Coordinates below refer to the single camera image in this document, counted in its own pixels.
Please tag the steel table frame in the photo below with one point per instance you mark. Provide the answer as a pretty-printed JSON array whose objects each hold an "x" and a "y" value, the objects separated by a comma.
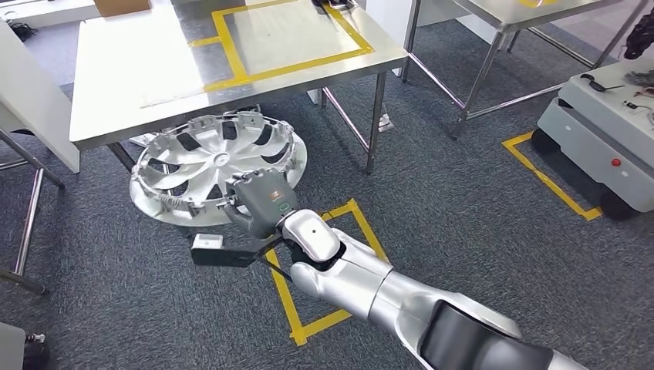
[{"x": 30, "y": 219}]

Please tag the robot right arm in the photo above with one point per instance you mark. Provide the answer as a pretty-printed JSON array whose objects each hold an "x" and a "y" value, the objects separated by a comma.
[{"x": 347, "y": 286}]

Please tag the grey plastic wheel cover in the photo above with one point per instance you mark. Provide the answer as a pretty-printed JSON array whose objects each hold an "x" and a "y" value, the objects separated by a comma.
[{"x": 204, "y": 158}]

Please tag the black device on pole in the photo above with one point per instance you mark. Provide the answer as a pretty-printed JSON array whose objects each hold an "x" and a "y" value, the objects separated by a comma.
[{"x": 641, "y": 41}]

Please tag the white table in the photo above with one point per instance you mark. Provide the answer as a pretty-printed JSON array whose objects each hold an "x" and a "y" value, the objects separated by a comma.
[{"x": 51, "y": 13}]

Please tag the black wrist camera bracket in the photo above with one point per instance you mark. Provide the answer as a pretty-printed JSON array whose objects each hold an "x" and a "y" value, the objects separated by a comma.
[{"x": 219, "y": 257}]

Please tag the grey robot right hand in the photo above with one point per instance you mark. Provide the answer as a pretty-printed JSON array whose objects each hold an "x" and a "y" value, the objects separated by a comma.
[{"x": 265, "y": 199}]

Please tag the dark metal tool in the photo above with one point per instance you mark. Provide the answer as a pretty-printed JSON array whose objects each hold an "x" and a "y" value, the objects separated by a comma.
[{"x": 641, "y": 77}]

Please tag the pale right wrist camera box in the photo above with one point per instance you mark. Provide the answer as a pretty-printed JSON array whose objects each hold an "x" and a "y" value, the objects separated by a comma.
[{"x": 207, "y": 241}]

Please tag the steel workbench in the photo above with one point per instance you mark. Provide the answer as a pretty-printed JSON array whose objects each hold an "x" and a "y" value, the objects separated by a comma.
[
  {"x": 143, "y": 66},
  {"x": 511, "y": 10}
]

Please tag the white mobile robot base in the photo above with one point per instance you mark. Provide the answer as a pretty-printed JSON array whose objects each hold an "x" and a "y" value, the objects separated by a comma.
[{"x": 587, "y": 127}]

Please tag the white desk panel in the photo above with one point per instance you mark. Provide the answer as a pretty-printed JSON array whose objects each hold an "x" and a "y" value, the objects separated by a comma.
[{"x": 30, "y": 102}]

